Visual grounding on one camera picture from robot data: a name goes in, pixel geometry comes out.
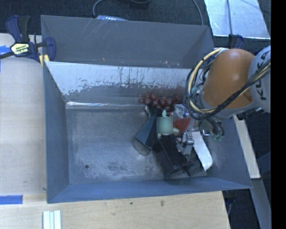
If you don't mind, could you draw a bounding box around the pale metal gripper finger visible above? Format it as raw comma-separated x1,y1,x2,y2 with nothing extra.
176,144,191,156
182,132,195,148

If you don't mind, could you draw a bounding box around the white brush with black bristles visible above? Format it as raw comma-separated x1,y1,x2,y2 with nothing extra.
185,132,214,177

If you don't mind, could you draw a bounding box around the pale green and white toy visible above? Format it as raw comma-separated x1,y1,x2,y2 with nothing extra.
155,109,180,137

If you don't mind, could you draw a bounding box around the red grape bunch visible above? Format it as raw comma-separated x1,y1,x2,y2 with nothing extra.
138,93,183,111

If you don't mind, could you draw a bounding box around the grey metal bin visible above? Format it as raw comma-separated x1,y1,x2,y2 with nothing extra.
40,15,254,204

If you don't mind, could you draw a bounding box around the pale wood board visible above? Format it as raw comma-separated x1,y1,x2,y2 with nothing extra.
0,58,48,197

